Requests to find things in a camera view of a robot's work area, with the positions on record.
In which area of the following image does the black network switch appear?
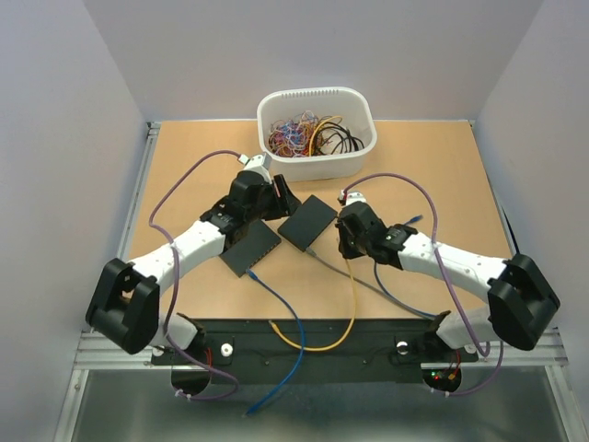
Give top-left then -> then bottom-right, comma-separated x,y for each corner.
220,220 -> 282,277
278,195 -> 337,252

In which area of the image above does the grey ethernet cable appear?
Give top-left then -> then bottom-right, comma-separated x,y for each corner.
306,247 -> 443,320

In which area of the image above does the dark blue ethernet cable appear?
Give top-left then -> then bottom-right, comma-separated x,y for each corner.
372,213 -> 438,319

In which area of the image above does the yellow ethernet cable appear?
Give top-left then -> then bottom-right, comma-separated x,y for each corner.
268,258 -> 357,352

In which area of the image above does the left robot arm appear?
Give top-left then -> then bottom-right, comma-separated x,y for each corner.
86,170 -> 301,363

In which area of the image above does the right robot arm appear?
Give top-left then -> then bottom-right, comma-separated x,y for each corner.
336,202 -> 560,359

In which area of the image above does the white plastic bin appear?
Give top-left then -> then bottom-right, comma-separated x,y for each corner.
257,87 -> 377,181

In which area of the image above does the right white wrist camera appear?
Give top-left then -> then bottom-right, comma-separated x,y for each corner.
338,190 -> 366,207

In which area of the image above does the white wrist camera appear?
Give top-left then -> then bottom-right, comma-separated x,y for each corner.
338,190 -> 366,207
237,154 -> 272,176

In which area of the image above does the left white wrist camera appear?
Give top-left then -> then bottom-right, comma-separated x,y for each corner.
237,154 -> 272,176

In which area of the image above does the tangled coloured wires bundle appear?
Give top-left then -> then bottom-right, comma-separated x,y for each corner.
266,109 -> 323,160

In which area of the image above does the black cable bundle in bin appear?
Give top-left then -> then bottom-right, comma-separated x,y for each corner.
317,120 -> 366,157

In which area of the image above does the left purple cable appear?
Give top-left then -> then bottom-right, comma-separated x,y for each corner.
149,150 -> 240,401

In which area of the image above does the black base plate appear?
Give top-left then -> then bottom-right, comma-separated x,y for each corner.
145,319 -> 479,394

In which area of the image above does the aluminium frame rail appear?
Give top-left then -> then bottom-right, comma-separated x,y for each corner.
74,328 -> 570,370

